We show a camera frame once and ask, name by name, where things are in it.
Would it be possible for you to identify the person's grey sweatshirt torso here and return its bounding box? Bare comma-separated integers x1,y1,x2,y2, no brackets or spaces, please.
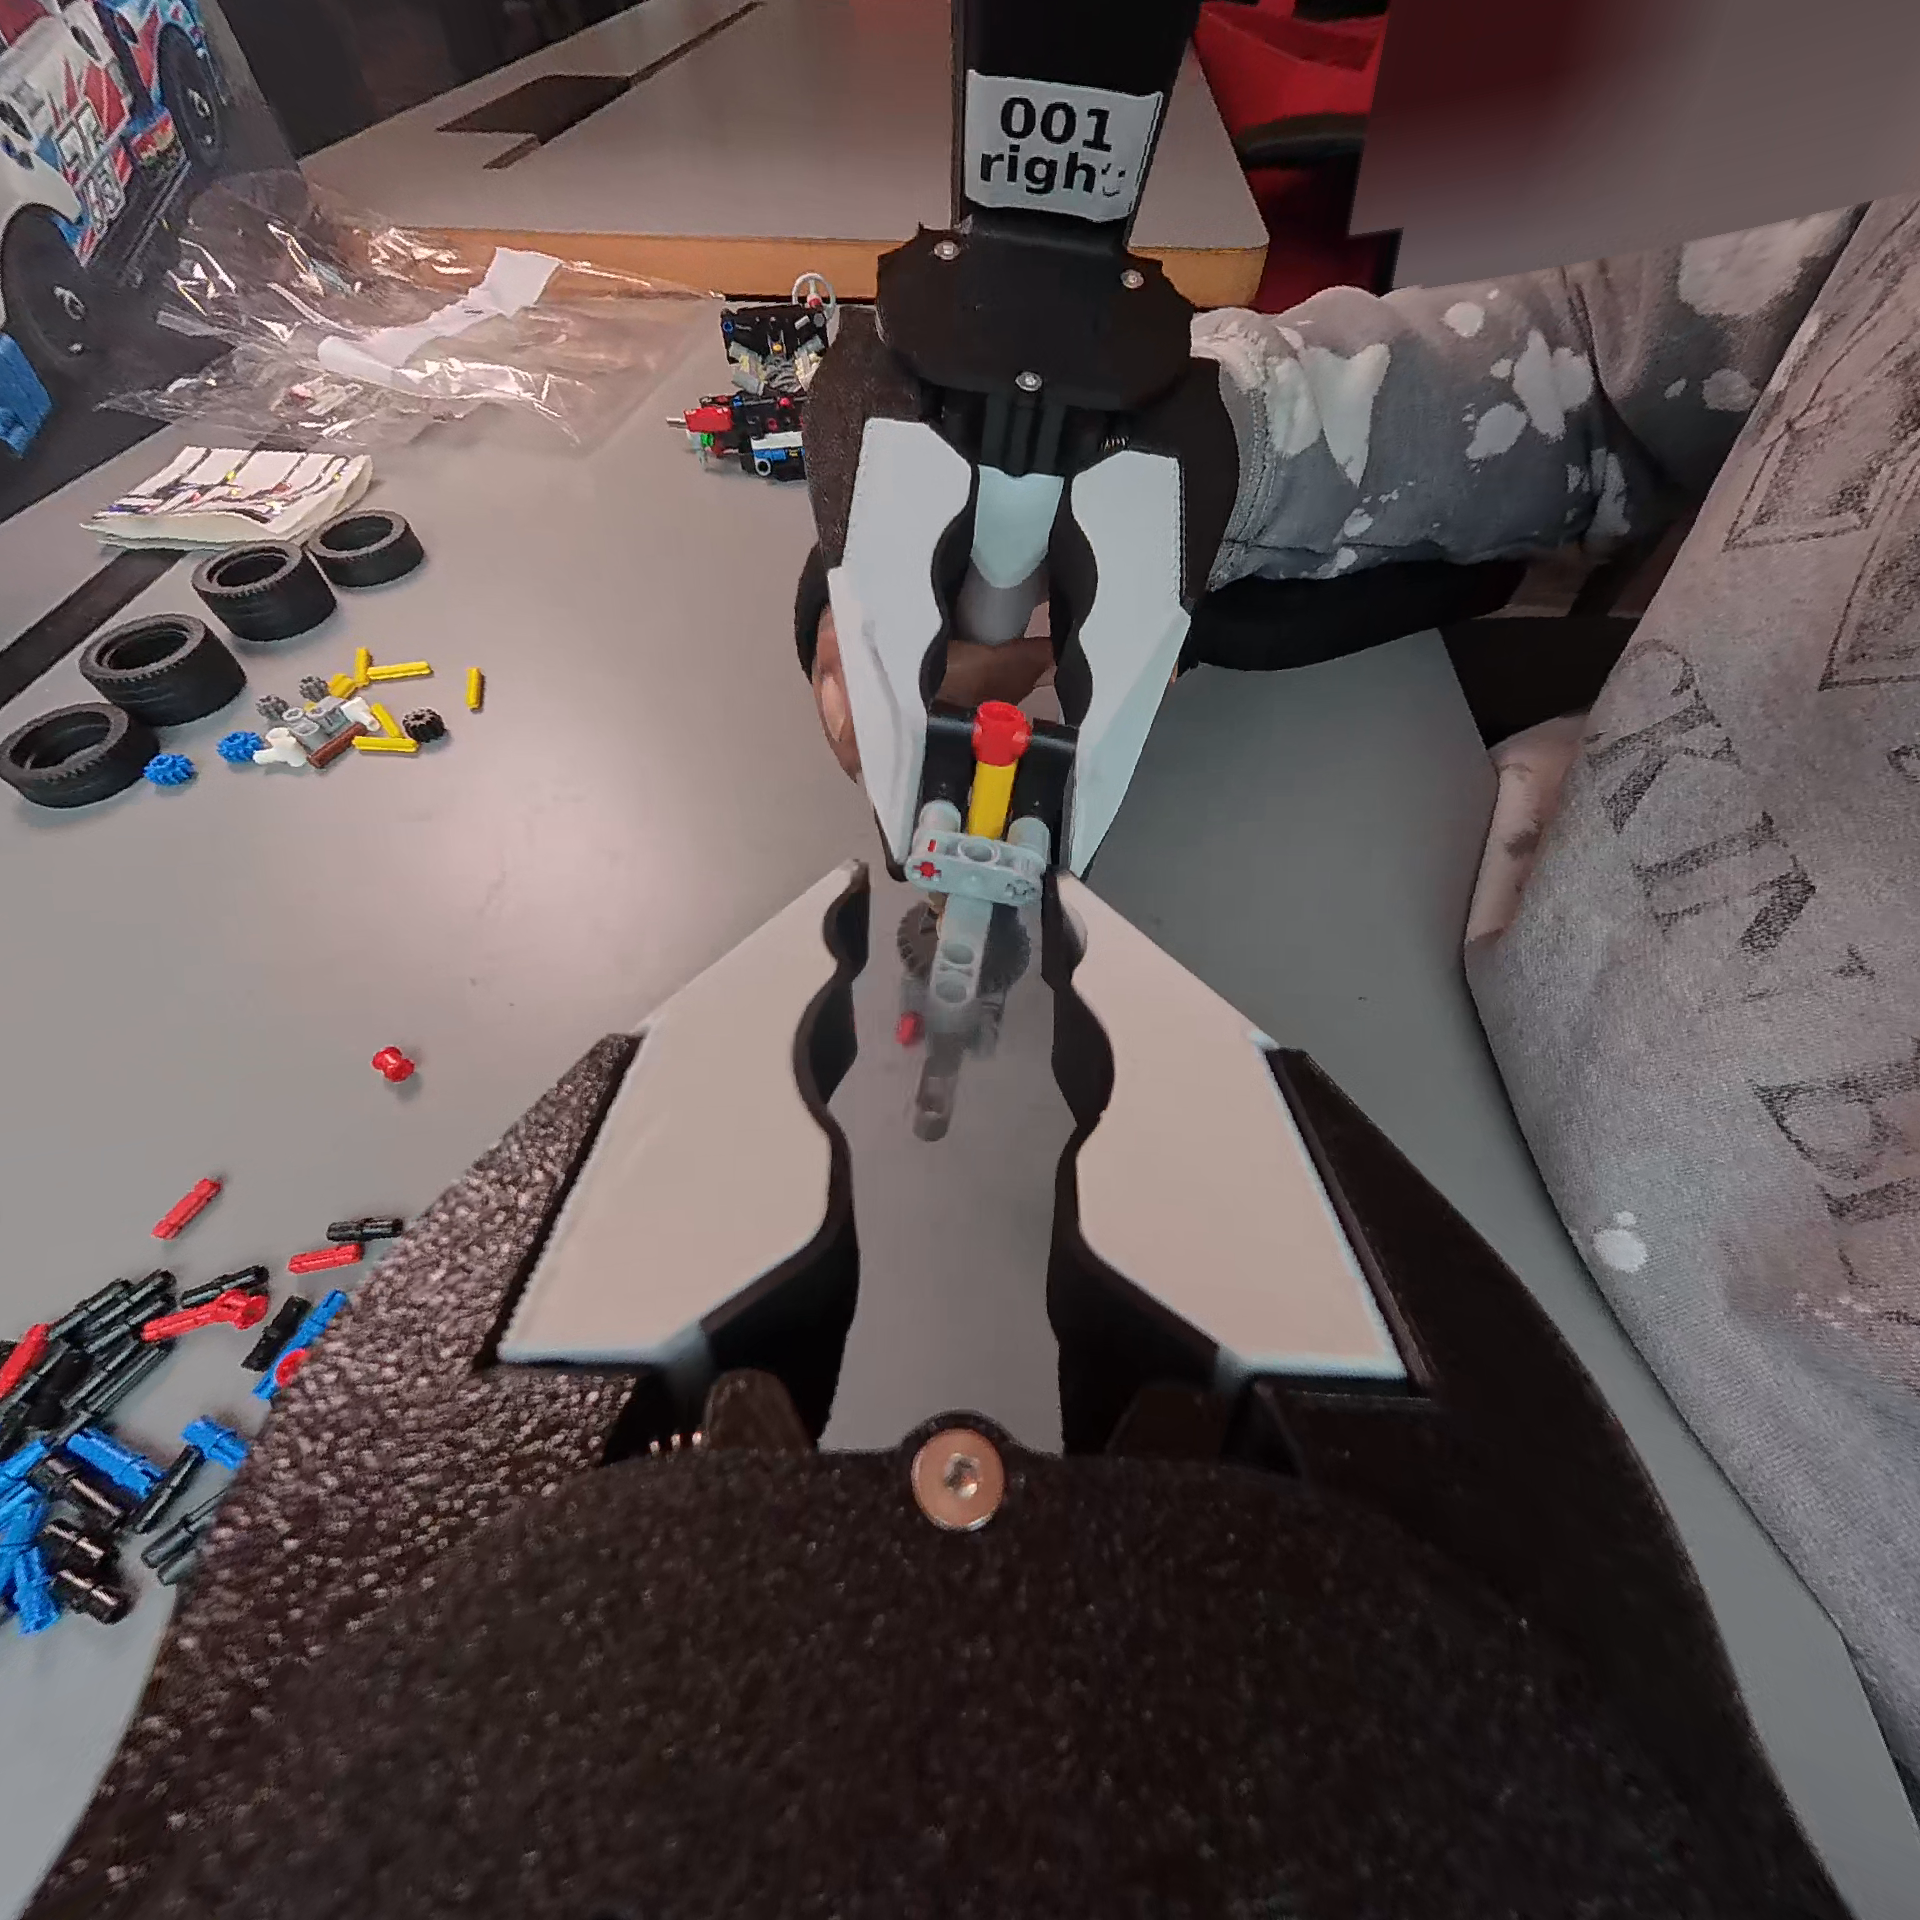
1464,195,1920,1756

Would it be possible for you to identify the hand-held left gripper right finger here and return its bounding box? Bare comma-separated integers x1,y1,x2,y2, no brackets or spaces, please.
1047,870,1414,1382

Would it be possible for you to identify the red plastic seat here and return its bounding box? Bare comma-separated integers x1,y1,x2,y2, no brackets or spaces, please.
1241,157,1404,312
1200,0,1385,168

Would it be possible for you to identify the pile of mixed toy pieces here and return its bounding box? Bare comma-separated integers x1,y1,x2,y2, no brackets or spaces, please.
255,648,491,773

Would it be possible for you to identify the small toy brick car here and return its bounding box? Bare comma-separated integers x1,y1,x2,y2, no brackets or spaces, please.
665,271,846,482

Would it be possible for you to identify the pile of small connector pins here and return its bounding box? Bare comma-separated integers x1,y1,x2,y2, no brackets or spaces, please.
0,1216,407,1638

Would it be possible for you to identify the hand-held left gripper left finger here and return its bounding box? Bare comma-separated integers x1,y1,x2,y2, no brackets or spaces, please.
501,862,873,1371

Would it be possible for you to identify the grey toy brick assembly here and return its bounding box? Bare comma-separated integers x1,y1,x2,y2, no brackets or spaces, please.
899,701,1085,1146

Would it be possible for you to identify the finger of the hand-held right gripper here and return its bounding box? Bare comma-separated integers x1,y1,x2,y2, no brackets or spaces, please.
828,417,980,859
1060,448,1200,879

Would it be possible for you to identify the person's right hand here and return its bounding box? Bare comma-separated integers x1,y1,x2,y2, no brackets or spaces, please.
795,550,1055,785

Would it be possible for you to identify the clear plastic bag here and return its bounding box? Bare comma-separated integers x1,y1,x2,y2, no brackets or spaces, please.
98,168,709,451

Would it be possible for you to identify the wood edged grey desk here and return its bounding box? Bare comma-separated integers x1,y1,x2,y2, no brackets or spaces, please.
299,0,1270,304

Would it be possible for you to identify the person's right forearm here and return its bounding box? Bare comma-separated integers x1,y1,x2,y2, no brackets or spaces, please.
1200,195,1879,591

